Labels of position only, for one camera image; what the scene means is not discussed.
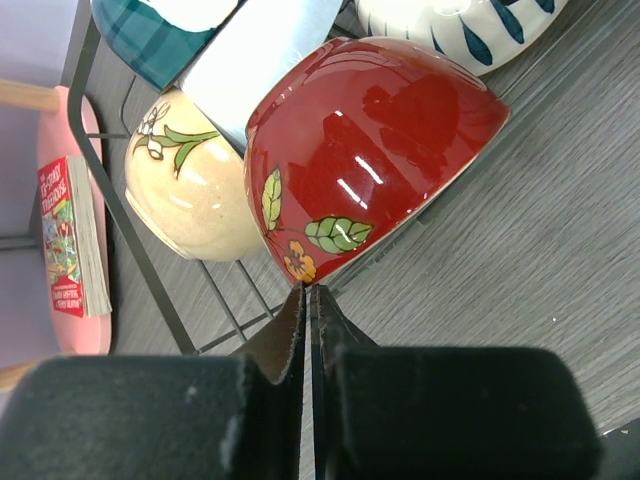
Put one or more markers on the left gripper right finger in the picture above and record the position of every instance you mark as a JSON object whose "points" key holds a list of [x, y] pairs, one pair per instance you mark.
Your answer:
{"points": [[442, 412]]}

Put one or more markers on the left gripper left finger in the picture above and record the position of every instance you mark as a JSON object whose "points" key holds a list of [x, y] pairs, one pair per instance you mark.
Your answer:
{"points": [[164, 417]]}

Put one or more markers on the beige flower bowl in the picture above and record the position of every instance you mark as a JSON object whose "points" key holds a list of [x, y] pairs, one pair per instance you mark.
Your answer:
{"points": [[185, 182]]}

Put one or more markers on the red flower bowl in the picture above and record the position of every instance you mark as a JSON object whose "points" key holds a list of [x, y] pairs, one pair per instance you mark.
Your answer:
{"points": [[354, 141]]}

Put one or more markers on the black wire dish rack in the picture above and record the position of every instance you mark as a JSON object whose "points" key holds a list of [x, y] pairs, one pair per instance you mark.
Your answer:
{"points": [[123, 214]]}

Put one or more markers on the teal plaid bowl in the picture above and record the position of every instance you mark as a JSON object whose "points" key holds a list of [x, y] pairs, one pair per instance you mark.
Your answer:
{"points": [[158, 40]]}

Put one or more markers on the pink three-tier wooden shelf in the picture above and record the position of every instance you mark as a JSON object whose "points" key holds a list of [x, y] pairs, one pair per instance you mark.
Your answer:
{"points": [[88, 335]]}

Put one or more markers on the red colourful cover book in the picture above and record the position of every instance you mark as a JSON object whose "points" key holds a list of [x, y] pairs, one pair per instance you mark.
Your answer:
{"points": [[72, 252]]}

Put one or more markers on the white ribbed bowl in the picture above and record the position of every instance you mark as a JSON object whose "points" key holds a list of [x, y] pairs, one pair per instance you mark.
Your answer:
{"points": [[259, 45]]}

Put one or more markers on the white bowl with blue stripes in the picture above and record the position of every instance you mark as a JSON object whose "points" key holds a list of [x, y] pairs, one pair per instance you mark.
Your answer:
{"points": [[480, 35]]}

